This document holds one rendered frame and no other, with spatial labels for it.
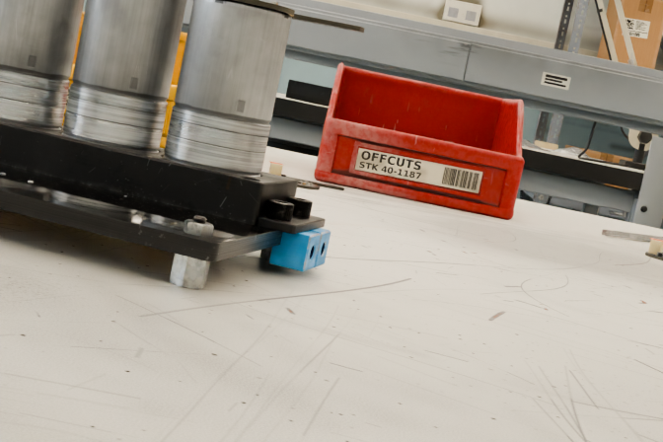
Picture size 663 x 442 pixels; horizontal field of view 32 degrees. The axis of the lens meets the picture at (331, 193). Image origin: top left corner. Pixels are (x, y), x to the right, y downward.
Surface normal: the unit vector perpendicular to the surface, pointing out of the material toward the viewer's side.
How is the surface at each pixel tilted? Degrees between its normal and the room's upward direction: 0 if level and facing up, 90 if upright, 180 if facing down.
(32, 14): 90
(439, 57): 90
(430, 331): 0
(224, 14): 90
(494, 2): 90
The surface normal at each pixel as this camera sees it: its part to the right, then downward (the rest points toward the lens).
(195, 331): 0.20, -0.98
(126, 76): 0.21, 0.13
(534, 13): -0.07, 0.08
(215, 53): -0.29, 0.03
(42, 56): 0.59, 0.19
